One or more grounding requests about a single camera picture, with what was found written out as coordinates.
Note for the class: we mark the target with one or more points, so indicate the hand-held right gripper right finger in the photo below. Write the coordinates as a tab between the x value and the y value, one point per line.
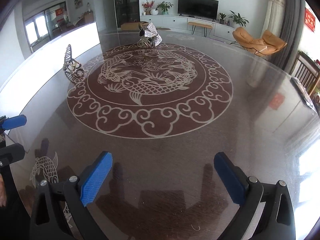
230	178

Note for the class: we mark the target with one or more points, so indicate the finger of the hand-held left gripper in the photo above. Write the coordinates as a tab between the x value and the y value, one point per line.
15	122
12	152

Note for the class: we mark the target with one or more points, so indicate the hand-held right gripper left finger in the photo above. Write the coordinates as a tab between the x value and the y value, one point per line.
96	180

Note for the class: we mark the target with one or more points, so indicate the gold metal model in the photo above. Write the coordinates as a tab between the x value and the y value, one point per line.
72	66

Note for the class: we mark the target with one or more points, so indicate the brown patterned glass desktop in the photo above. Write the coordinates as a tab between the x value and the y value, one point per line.
175	135

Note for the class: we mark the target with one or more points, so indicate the person's left hand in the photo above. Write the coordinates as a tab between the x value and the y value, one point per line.
2	192

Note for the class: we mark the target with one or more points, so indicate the person's dark clothing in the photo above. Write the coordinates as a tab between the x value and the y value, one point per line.
10	222

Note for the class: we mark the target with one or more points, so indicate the bright window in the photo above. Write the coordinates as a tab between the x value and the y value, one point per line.
36	30

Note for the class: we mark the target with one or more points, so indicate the black item in plastic wrap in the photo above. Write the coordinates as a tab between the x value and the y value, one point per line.
302	92

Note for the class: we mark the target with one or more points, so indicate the red door sign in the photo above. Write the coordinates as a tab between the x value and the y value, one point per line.
59	14

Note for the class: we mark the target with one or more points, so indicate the wooden dining chair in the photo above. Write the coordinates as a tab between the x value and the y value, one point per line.
305	72

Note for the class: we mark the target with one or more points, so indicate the orange lounge chair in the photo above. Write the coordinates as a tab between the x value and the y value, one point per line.
255	41

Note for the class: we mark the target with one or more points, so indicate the cardboard box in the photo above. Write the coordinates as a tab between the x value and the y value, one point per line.
130	25

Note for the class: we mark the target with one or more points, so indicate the silver metal model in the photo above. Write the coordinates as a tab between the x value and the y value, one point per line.
150	36

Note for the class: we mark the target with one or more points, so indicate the wooden bench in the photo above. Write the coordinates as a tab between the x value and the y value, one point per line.
200	25

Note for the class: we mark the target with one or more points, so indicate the tall leafy potted plant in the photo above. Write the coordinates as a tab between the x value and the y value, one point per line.
238	18

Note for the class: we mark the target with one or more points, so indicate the small potted plant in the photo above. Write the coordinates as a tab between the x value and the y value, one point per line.
222	18

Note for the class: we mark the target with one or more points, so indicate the dark glass display cabinet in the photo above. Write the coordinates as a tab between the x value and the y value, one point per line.
126	2

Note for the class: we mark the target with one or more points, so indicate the white television cabinet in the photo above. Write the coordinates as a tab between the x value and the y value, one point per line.
180	22

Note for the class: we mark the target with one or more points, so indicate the grey curtain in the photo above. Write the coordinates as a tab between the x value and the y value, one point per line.
290	22

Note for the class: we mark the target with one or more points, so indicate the cloth covered standing air conditioner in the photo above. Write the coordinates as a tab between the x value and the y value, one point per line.
275	10

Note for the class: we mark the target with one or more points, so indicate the black television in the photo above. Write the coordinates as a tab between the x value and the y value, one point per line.
198	6

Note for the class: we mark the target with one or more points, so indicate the red flower arrangement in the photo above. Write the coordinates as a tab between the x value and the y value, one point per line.
148	6

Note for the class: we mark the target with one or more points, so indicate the white round vase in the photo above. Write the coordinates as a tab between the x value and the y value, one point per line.
154	12

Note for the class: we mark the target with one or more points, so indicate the green leafy potted plant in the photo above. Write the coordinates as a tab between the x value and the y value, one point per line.
164	7

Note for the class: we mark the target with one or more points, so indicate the red wall hanging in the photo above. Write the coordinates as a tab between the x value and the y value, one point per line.
310	19

